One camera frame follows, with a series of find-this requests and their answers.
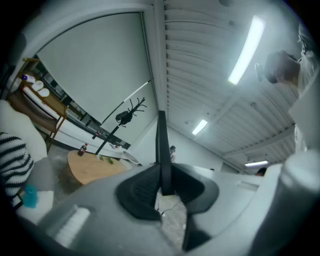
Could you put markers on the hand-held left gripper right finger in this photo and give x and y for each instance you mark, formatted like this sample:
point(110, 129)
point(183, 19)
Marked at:
point(225, 200)

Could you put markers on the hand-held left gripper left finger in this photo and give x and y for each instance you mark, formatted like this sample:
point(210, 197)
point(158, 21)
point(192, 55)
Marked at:
point(105, 212)

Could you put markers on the dark framed picture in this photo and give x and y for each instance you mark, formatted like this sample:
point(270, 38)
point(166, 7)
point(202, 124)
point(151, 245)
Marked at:
point(163, 150)

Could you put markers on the light wooden coffee table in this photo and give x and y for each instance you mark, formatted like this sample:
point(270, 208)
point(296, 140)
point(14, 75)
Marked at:
point(92, 168)

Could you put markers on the long ceiling light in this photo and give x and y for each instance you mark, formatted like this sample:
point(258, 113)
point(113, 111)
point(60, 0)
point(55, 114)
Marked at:
point(246, 50)
point(200, 126)
point(256, 163)

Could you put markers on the green leaf sprig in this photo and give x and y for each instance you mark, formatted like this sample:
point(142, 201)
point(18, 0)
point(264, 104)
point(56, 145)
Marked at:
point(110, 161)

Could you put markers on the white flower sprig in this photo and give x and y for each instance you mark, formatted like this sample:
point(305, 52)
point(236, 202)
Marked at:
point(100, 157)

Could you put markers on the round white side table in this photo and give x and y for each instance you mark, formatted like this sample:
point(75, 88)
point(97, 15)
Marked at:
point(131, 158)

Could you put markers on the cola bottle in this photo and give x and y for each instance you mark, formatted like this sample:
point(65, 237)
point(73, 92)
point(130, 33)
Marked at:
point(96, 135)
point(82, 150)

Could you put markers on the teal plush item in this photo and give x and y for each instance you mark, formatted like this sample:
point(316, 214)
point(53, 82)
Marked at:
point(30, 196)

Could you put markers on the black coat rack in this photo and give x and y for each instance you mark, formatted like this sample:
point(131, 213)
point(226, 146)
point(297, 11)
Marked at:
point(110, 136)

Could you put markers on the dark hanging bag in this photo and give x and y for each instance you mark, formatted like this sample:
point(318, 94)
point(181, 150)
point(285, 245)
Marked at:
point(123, 117)

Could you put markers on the black white striped cloth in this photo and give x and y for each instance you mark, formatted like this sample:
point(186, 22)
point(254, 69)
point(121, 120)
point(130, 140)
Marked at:
point(13, 160)

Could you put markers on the brown wooden shelf rack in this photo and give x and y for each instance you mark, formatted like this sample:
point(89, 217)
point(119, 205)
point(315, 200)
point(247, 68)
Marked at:
point(53, 105)

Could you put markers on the white armchair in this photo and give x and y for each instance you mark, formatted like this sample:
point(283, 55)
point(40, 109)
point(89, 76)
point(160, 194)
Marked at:
point(20, 125)

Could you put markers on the person's white shirt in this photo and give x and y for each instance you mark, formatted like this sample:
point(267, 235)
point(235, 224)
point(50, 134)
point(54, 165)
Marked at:
point(306, 100)

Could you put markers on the white slipper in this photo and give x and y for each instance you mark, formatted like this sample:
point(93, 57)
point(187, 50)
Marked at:
point(43, 92)
point(38, 85)

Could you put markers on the white tube with blue cap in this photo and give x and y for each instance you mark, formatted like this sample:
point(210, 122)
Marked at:
point(28, 78)

